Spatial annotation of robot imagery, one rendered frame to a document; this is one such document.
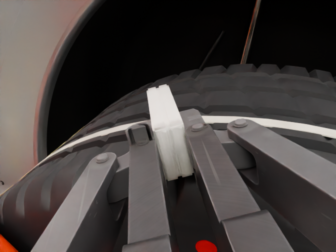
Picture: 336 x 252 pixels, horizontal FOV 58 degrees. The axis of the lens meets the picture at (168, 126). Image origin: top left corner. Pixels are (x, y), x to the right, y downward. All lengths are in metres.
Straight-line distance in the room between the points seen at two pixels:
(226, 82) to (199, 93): 0.03
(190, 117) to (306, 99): 0.12
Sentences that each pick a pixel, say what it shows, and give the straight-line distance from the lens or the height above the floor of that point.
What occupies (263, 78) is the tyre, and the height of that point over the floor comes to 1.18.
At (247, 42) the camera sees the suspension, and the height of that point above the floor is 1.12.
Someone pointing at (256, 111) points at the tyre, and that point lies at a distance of 0.24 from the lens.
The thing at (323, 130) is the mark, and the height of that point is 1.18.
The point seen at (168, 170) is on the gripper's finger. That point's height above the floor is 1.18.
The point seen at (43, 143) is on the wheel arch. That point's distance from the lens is 0.65.
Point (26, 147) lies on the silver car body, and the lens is 0.66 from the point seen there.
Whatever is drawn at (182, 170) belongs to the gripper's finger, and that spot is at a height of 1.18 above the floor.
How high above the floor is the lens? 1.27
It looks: 29 degrees down
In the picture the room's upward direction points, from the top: 5 degrees clockwise
